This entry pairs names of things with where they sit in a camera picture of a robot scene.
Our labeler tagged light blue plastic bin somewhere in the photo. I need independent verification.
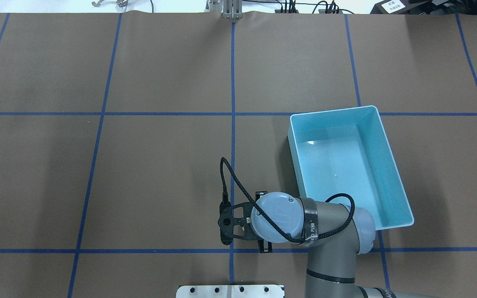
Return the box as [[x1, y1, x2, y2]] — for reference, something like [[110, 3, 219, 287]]
[[288, 106, 415, 230]]

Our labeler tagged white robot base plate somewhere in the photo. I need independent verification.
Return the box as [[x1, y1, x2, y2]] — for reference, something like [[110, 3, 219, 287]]
[[176, 284, 285, 298]]

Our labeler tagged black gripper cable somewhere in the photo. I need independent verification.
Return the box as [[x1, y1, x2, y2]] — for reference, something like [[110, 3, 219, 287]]
[[220, 157, 355, 244]]

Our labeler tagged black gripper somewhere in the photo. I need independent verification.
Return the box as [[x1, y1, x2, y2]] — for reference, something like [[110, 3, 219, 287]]
[[218, 191, 273, 253]]

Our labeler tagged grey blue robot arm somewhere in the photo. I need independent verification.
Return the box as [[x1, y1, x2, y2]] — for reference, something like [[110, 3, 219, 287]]
[[218, 189, 417, 298]]

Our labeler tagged black labelled box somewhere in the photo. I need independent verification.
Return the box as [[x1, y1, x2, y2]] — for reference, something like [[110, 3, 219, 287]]
[[369, 0, 411, 14]]

